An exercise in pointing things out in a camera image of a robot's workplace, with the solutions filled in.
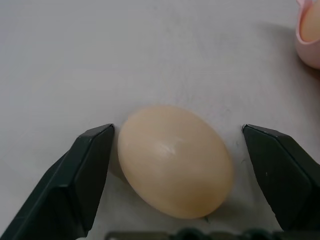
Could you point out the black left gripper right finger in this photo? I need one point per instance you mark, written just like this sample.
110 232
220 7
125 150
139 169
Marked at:
285 180

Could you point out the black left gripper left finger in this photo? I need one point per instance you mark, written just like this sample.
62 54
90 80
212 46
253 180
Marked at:
62 190

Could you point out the beige egg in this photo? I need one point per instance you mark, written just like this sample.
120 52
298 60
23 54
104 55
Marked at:
172 162
311 22

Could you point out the pink egg carton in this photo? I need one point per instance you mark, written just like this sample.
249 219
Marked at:
308 50

